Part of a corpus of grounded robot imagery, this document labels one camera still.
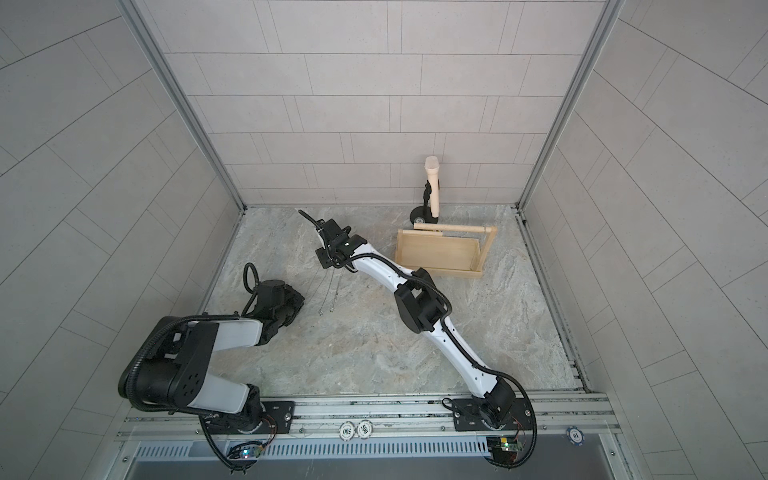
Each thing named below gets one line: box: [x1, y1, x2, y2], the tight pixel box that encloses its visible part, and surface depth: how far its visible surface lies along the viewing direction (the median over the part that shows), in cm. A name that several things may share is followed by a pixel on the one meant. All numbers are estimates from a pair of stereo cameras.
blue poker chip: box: [566, 426, 585, 446], surface depth 70 cm
